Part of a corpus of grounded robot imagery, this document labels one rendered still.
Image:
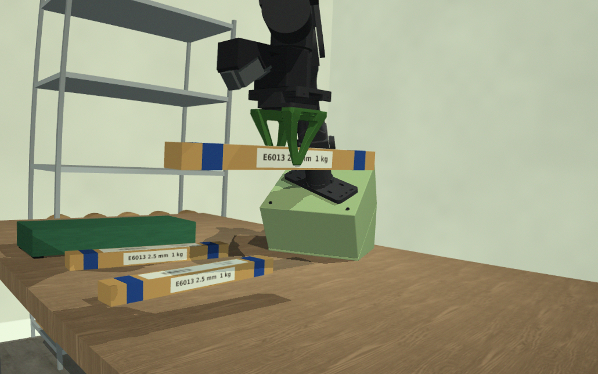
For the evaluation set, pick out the tan welding electrode pack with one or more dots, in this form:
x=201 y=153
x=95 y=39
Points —
x=130 y=289
x=130 y=256
x=220 y=156

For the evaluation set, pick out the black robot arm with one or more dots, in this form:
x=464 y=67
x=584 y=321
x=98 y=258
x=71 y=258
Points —
x=283 y=64

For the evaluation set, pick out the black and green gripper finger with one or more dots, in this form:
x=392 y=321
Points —
x=260 y=118
x=291 y=116

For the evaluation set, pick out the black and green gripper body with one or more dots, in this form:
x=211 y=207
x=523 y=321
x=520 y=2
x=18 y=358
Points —
x=297 y=96

